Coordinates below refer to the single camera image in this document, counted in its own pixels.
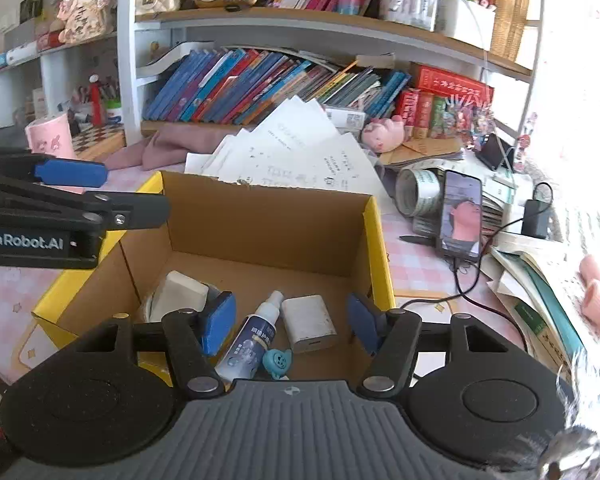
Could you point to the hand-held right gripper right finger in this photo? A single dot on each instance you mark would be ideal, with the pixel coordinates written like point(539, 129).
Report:
point(362, 325)

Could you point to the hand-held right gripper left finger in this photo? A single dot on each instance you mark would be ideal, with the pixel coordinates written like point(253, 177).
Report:
point(219, 325)

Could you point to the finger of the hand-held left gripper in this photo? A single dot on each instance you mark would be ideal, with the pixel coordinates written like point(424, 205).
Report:
point(75, 174)
point(130, 210)

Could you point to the white spray bottle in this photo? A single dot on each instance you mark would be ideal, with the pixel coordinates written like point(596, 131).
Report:
point(247, 345)

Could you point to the beige rectangular block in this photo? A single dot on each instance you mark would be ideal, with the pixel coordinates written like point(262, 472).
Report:
point(180, 295)

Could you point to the large white charger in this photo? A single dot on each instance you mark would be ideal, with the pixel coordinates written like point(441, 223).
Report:
point(310, 322)

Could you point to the small blue plastic toy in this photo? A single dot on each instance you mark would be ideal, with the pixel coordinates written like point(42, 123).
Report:
point(277, 362)

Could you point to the yellow cardboard box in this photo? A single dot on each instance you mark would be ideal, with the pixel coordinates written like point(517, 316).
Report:
point(260, 220)

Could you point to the pink checkered cloth desktop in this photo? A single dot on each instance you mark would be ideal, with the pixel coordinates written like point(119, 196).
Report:
point(415, 275)

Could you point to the wooden chessboard box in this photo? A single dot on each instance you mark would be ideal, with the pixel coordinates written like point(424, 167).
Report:
point(100, 142)

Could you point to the pink cylinder container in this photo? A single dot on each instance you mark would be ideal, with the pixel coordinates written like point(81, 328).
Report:
point(52, 137)

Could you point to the cup of pens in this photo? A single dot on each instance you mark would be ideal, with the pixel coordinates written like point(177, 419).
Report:
point(112, 110)

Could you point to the pink cloth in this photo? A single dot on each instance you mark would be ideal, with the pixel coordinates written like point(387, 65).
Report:
point(170, 147)

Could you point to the white bookshelf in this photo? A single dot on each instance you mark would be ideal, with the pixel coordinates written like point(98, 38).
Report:
point(127, 60)

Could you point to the silver tape roll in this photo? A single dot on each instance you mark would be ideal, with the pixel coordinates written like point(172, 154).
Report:
point(417, 190)

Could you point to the black smartphone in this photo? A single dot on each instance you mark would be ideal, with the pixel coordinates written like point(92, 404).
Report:
point(460, 215)

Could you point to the pink floral figurine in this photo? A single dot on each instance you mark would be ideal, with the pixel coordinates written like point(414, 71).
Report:
point(85, 15)

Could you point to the row of colourful books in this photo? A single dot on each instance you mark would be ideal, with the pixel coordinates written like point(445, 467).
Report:
point(240, 87)

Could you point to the stack of worn books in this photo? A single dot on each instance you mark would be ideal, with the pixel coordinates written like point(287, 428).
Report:
point(535, 305)

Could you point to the pile of white papers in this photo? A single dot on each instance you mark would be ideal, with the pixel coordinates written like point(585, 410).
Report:
point(300, 150)

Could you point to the pink pig plush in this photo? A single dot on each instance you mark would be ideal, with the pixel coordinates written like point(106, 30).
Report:
point(382, 135)

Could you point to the black power adapter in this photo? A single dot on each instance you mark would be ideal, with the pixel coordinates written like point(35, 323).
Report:
point(537, 217)

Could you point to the white box with code label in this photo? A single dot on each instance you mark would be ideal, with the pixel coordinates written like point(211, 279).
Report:
point(345, 117)

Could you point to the phone on stand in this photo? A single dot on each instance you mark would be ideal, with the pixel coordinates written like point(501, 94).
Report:
point(495, 152)

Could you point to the row of red books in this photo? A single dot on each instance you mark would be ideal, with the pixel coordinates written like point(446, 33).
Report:
point(425, 115)

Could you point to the white fuzzy sleeve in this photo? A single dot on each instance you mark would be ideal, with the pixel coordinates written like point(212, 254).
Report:
point(595, 375)

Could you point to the thick red dictionary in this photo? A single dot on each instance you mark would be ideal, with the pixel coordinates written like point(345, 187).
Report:
point(450, 82)

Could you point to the white pen holder box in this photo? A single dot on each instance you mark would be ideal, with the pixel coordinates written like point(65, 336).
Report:
point(465, 25)

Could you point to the clear pen holder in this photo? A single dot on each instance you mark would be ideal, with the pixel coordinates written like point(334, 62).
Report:
point(410, 2)

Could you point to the woven bamboo mat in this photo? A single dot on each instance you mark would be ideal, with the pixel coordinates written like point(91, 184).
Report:
point(512, 15)

